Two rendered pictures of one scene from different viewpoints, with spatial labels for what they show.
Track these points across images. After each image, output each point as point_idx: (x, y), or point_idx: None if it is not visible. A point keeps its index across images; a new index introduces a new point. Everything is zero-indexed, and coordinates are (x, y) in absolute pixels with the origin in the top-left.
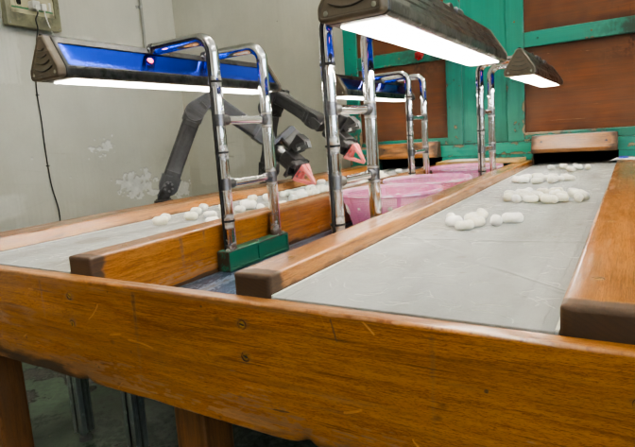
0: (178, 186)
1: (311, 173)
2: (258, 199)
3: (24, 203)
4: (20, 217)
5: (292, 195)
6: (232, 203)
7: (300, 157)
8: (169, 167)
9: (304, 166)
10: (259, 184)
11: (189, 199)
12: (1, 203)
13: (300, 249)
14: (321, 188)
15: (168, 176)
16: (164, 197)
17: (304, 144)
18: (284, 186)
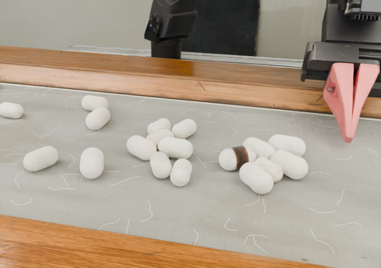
0: (166, 25)
1: (358, 100)
2: (122, 112)
3: None
4: (308, 8)
5: (32, 151)
6: (73, 97)
7: (370, 37)
8: None
9: (342, 71)
10: (288, 71)
11: (33, 59)
12: None
13: None
14: (241, 171)
15: (158, 3)
16: (149, 37)
17: None
18: (320, 101)
